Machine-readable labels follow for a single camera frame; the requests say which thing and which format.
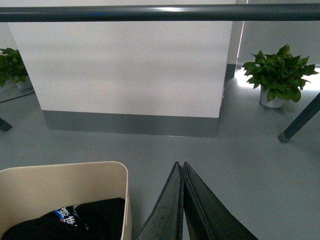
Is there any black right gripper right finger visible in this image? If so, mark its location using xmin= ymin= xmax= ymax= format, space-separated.
xmin=182 ymin=162 xmax=257 ymax=240

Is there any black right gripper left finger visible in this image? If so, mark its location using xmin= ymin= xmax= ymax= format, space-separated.
xmin=137 ymin=162 xmax=184 ymax=240

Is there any beige plastic laundry hamper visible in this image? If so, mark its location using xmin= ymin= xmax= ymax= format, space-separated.
xmin=0 ymin=161 xmax=132 ymax=240

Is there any dark hanger rack right leg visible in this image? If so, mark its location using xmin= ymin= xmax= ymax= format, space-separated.
xmin=277 ymin=93 xmax=320 ymax=143

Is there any dark hanger rack left foot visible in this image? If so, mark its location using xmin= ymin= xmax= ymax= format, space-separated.
xmin=0 ymin=118 xmax=13 ymax=132

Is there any black printed garment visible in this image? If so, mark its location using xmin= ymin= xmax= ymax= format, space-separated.
xmin=1 ymin=197 xmax=125 ymax=240

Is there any green potted plant right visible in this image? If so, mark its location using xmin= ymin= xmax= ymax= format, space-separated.
xmin=242 ymin=44 xmax=319 ymax=109

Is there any green potted plant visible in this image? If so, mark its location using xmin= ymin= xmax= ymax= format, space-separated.
xmin=0 ymin=47 xmax=33 ymax=90
xmin=242 ymin=44 xmax=319 ymax=109

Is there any green potted plant left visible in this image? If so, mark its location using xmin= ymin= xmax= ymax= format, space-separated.
xmin=0 ymin=47 xmax=33 ymax=90

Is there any black floor cable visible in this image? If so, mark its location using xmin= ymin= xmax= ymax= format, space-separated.
xmin=0 ymin=89 xmax=35 ymax=104

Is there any dark clothes hanger rail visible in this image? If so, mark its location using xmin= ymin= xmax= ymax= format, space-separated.
xmin=0 ymin=3 xmax=320 ymax=23

